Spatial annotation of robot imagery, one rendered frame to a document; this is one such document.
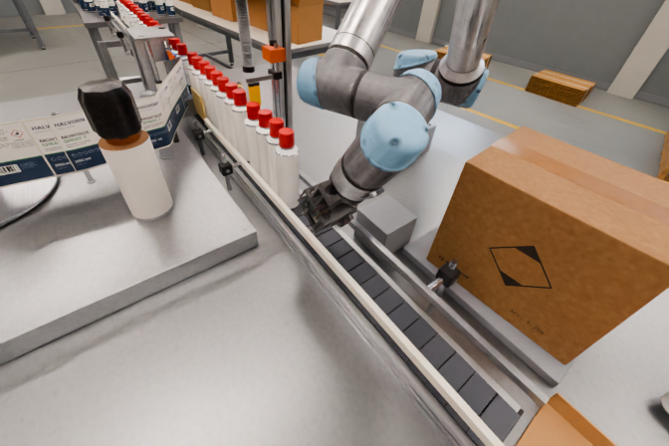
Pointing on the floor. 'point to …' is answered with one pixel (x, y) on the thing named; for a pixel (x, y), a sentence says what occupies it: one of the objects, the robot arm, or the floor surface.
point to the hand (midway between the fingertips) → (322, 217)
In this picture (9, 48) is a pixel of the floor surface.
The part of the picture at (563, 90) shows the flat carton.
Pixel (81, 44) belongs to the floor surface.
